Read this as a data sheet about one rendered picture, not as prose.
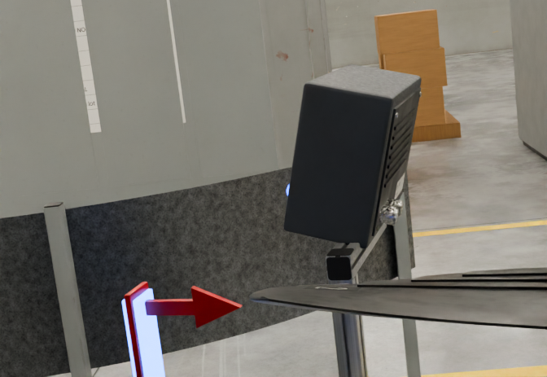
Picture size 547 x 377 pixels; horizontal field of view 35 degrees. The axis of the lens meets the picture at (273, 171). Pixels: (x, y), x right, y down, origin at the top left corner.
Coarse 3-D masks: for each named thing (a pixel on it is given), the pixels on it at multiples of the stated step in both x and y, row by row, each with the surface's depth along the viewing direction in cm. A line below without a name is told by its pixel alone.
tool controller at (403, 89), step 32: (352, 64) 127; (320, 96) 103; (352, 96) 102; (384, 96) 102; (416, 96) 120; (320, 128) 104; (352, 128) 103; (384, 128) 102; (320, 160) 105; (352, 160) 104; (384, 160) 104; (288, 192) 107; (320, 192) 106; (352, 192) 105; (384, 192) 108; (288, 224) 108; (320, 224) 107; (352, 224) 105
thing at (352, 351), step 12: (336, 252) 102; (348, 252) 101; (336, 324) 103; (348, 324) 102; (360, 324) 104; (336, 336) 103; (348, 336) 103; (360, 336) 103; (336, 348) 103; (348, 348) 104; (360, 348) 103; (348, 360) 104; (360, 360) 103; (348, 372) 104; (360, 372) 103
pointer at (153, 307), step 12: (192, 288) 49; (156, 300) 50; (168, 300) 49; (180, 300) 49; (192, 300) 49; (204, 300) 49; (216, 300) 48; (228, 300) 48; (156, 312) 50; (168, 312) 49; (180, 312) 49; (192, 312) 49; (204, 312) 49; (216, 312) 49; (228, 312) 48; (204, 324) 49
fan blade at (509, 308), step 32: (288, 288) 43; (384, 288) 43; (416, 288) 43; (448, 288) 43; (480, 288) 43; (512, 288) 42; (544, 288) 42; (448, 320) 37; (480, 320) 37; (512, 320) 37; (544, 320) 37
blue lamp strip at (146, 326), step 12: (144, 300) 50; (144, 312) 50; (144, 324) 50; (156, 324) 51; (144, 336) 50; (156, 336) 51; (144, 348) 49; (156, 348) 51; (144, 360) 50; (156, 360) 51; (144, 372) 50; (156, 372) 51
